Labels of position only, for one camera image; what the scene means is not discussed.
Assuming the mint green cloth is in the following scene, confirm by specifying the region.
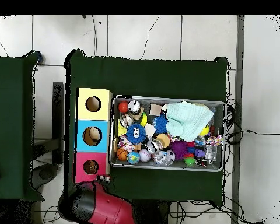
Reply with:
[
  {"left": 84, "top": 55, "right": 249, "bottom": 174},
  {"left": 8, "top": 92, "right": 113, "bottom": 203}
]
[{"left": 165, "top": 100, "right": 215, "bottom": 142}]

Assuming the wooden box with three holes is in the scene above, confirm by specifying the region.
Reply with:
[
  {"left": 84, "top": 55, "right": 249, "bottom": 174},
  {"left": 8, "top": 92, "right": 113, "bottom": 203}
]
[{"left": 73, "top": 87, "right": 114, "bottom": 184}]

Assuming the blue spiky ball with eyes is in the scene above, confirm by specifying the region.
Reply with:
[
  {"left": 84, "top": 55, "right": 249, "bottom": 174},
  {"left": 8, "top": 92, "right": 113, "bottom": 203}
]
[{"left": 125, "top": 122, "right": 147, "bottom": 145}]

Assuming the plain wooden cube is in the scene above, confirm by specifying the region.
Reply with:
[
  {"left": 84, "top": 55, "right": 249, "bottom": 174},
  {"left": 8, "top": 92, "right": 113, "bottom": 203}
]
[{"left": 144, "top": 122, "right": 156, "bottom": 138}]

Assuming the plain orange ball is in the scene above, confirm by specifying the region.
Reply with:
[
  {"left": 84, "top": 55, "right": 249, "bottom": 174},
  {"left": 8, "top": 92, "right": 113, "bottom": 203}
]
[{"left": 117, "top": 101, "right": 130, "bottom": 113}]

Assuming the white baseball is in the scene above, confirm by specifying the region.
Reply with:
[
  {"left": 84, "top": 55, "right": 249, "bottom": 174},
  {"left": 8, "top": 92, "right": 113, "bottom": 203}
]
[{"left": 138, "top": 149, "right": 152, "bottom": 163}]

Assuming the globe print ball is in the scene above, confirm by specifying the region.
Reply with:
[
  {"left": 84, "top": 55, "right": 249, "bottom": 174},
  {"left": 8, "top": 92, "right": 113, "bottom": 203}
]
[{"left": 127, "top": 150, "right": 141, "bottom": 165}]

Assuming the small orange basketball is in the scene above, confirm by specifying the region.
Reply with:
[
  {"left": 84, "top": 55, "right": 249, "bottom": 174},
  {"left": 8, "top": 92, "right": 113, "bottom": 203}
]
[{"left": 116, "top": 148, "right": 130, "bottom": 162}]

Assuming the black and white soccer ball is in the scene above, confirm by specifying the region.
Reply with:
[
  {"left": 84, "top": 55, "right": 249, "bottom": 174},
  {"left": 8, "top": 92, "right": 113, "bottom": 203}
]
[{"left": 166, "top": 149, "right": 176, "bottom": 163}]

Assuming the yellow smiley face ball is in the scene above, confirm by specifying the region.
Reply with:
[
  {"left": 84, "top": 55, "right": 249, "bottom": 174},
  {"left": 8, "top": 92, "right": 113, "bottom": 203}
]
[{"left": 198, "top": 125, "right": 210, "bottom": 137}]

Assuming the dark green side tablecloth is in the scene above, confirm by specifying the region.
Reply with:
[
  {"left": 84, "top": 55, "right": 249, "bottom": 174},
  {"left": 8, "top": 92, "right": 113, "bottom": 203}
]
[{"left": 0, "top": 51, "right": 45, "bottom": 202}]

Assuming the silver wire mesh bin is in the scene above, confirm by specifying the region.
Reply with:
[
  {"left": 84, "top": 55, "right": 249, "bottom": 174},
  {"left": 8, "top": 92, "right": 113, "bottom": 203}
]
[{"left": 108, "top": 94, "right": 226, "bottom": 173}]

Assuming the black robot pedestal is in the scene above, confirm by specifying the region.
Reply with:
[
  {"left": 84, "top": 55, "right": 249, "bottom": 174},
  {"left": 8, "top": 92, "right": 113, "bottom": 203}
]
[{"left": 132, "top": 199, "right": 171, "bottom": 224}]

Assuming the black cable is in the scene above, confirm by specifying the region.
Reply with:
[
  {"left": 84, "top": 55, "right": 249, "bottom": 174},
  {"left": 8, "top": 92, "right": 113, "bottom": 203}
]
[{"left": 226, "top": 129, "right": 280, "bottom": 137}]

